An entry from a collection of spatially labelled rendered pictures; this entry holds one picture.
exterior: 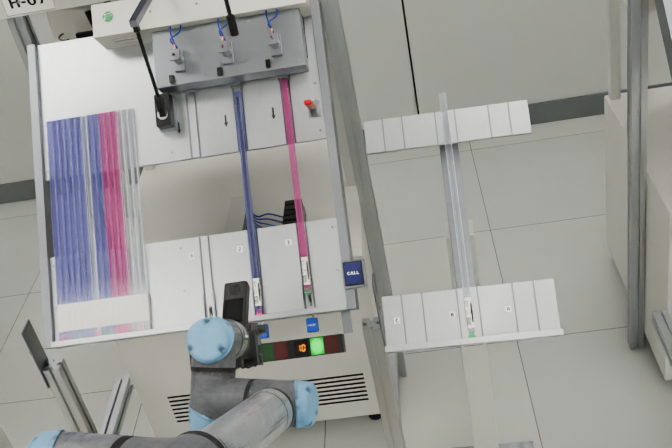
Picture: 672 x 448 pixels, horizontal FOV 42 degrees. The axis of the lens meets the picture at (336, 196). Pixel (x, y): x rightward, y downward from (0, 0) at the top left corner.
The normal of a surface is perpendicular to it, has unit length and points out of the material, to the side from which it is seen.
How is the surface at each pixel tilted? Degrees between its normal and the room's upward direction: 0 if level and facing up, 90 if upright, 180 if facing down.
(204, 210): 0
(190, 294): 47
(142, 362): 90
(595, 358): 0
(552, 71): 90
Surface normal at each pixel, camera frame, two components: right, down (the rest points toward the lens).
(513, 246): -0.18, -0.83
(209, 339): -0.13, -0.17
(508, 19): -0.01, 0.54
